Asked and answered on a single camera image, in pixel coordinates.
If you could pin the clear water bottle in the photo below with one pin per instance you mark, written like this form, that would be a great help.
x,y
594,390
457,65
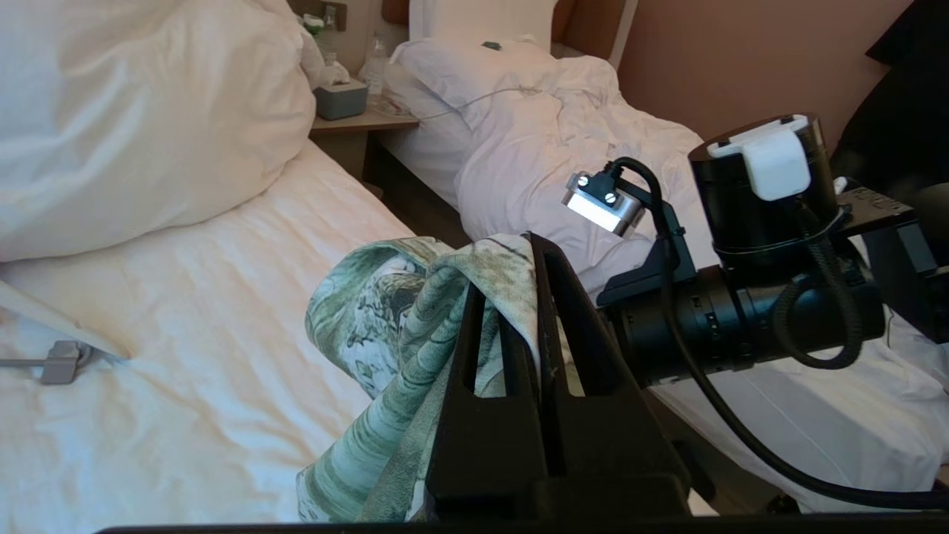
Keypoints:
x,y
376,67

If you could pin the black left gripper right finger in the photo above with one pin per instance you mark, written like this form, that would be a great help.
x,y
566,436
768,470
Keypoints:
x,y
608,452

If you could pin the wooden nightstand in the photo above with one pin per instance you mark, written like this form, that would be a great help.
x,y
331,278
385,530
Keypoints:
x,y
363,122

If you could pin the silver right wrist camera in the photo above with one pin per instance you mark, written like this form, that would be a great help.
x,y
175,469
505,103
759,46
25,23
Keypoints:
x,y
600,211

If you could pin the clear plastic bag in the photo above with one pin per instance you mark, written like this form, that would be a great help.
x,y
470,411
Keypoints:
x,y
393,105

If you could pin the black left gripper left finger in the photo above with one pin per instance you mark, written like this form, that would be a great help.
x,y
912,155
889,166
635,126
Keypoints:
x,y
474,445

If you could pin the white hanger with metal hook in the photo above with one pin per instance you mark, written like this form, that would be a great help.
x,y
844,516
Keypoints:
x,y
59,326

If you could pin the small potted plant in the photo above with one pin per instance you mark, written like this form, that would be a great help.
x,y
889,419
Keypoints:
x,y
313,24

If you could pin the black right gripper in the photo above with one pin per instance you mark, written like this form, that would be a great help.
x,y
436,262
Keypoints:
x,y
741,326

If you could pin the wooden wall socket panel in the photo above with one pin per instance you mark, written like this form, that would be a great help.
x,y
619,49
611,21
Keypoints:
x,y
334,13

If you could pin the white pillow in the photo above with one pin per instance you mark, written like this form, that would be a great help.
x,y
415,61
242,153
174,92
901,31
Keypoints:
x,y
148,111
482,18

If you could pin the grey tissue box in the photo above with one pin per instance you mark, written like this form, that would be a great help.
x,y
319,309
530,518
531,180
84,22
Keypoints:
x,y
341,100

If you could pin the black robot torso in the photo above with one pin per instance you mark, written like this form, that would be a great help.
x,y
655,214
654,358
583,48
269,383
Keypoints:
x,y
904,111

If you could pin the white duvet bed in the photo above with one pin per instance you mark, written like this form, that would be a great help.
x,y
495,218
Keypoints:
x,y
556,148

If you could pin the green floral short-sleeve shirt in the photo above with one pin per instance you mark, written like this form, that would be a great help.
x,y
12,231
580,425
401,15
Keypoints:
x,y
371,311

